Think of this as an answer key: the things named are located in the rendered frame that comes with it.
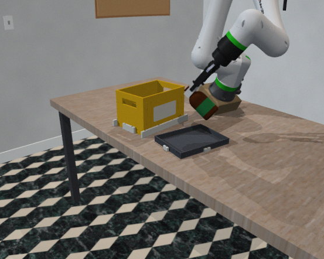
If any yellow crate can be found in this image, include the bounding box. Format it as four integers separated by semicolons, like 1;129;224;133
115;80;185;135

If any brown bottle with green label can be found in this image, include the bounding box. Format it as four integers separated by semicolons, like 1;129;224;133
189;91;218;120

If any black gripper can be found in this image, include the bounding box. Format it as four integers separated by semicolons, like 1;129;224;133
184;47;232;98

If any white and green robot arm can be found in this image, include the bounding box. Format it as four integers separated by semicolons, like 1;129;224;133
191;0;289;102

